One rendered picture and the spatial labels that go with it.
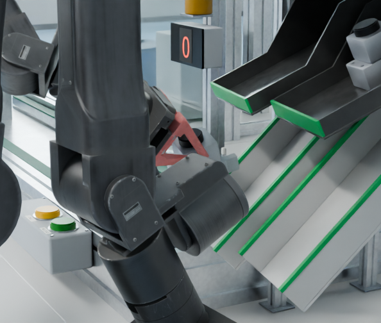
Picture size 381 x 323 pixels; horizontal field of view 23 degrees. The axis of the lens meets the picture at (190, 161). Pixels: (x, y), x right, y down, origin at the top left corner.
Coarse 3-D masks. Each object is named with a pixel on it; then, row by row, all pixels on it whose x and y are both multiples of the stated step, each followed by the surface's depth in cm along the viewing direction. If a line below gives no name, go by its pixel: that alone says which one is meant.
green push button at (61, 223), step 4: (52, 220) 144; (56, 220) 144; (60, 220) 144; (64, 220) 144; (68, 220) 144; (72, 220) 144; (52, 224) 143; (56, 224) 142; (60, 224) 142; (64, 224) 142; (68, 224) 143; (72, 224) 143; (52, 228) 143; (56, 228) 142; (60, 228) 142; (64, 228) 142; (68, 228) 142; (72, 228) 143
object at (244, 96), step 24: (312, 0) 128; (336, 0) 129; (360, 0) 116; (288, 24) 127; (312, 24) 128; (336, 24) 116; (288, 48) 128; (312, 48) 127; (336, 48) 116; (240, 72) 127; (264, 72) 127; (288, 72) 123; (312, 72) 116; (216, 96) 127; (240, 96) 116; (264, 96) 115
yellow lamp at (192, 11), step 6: (186, 0) 165; (192, 0) 164; (198, 0) 164; (204, 0) 164; (210, 0) 165; (186, 6) 165; (192, 6) 164; (198, 6) 164; (204, 6) 164; (210, 6) 165; (186, 12) 166; (192, 12) 165; (198, 12) 164; (204, 12) 165; (210, 12) 166
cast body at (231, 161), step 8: (192, 128) 113; (184, 136) 111; (200, 136) 111; (208, 136) 112; (176, 144) 112; (184, 144) 111; (208, 144) 111; (216, 144) 111; (176, 152) 112; (184, 152) 110; (192, 152) 110; (208, 152) 111; (216, 152) 111; (224, 160) 113; (232, 160) 115; (232, 168) 116
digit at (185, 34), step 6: (180, 30) 168; (186, 30) 166; (180, 36) 168; (186, 36) 166; (180, 42) 169; (186, 42) 167; (180, 48) 169; (186, 48) 167; (180, 54) 169; (186, 54) 167; (180, 60) 170; (186, 60) 168
